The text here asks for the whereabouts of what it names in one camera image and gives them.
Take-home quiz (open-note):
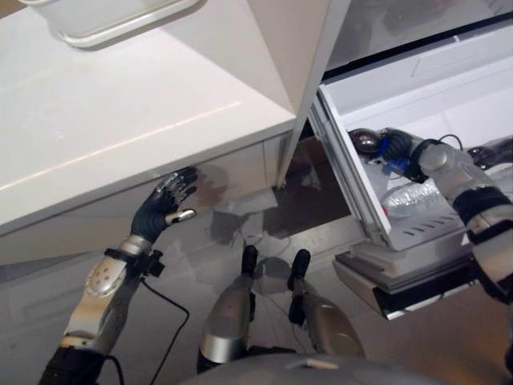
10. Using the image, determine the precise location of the robot left leg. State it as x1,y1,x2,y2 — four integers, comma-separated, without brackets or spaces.
196,244,260,375

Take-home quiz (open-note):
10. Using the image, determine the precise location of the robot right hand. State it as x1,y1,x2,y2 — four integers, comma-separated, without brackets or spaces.
378,127,426,184

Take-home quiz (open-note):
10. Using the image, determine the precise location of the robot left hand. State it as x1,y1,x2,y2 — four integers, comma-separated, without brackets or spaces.
130,166,200,245

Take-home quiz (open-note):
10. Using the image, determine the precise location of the blue drink can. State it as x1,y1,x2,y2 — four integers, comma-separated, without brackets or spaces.
347,127,411,177

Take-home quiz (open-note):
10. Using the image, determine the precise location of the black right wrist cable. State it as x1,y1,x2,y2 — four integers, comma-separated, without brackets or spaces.
437,133,465,152

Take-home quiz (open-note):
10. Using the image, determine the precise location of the grey robot torso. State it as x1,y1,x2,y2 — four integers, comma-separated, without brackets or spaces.
168,351,507,385

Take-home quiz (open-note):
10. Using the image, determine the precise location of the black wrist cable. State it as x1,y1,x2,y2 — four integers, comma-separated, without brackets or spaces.
103,275,191,385
437,133,465,152

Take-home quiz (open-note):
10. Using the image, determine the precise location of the white cabinet side panel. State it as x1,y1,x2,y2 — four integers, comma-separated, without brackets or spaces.
275,0,346,190

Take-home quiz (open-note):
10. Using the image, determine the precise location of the clear plastic water bottle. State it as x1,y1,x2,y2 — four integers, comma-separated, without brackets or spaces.
379,178,454,220

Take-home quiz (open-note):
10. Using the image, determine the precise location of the white plastic basket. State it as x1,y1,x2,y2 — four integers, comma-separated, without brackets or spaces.
18,0,201,51

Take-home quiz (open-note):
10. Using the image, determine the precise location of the white counter cabinet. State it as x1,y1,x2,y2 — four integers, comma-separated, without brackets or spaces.
0,0,300,268

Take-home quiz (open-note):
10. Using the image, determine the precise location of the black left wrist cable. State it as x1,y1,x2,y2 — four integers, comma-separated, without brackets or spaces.
103,275,191,385

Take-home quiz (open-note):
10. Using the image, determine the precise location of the white refrigerator body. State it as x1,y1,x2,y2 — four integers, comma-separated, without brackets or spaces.
324,0,513,79

